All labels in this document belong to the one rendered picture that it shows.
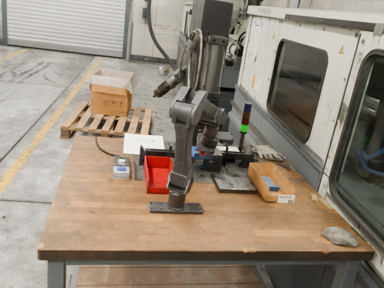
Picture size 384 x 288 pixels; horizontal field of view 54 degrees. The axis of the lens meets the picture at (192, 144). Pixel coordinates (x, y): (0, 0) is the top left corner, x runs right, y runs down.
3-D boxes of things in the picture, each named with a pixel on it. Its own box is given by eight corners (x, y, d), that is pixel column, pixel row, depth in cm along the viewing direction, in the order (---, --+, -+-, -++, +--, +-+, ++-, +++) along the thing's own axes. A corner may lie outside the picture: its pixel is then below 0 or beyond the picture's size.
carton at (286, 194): (264, 204, 157) (268, 187, 154) (246, 177, 180) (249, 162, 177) (293, 204, 159) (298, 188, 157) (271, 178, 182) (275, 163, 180)
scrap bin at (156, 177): (146, 194, 150) (148, 180, 148) (143, 167, 173) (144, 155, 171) (176, 195, 152) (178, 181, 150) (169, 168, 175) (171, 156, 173)
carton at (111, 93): (95, 101, 551) (96, 66, 534) (136, 106, 555) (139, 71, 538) (84, 114, 488) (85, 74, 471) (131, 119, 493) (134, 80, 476)
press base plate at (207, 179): (135, 186, 161) (135, 180, 160) (132, 144, 207) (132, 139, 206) (278, 191, 174) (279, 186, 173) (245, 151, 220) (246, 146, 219)
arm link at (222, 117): (211, 118, 165) (210, 95, 157) (229, 123, 162) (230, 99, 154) (199, 134, 158) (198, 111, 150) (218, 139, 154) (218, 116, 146)
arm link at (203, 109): (205, 107, 155) (178, 81, 126) (226, 112, 151) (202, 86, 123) (196, 135, 154) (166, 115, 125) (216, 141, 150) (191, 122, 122)
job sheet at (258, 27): (246, 58, 337) (253, 19, 326) (247, 58, 337) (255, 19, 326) (254, 63, 313) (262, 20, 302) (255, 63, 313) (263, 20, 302)
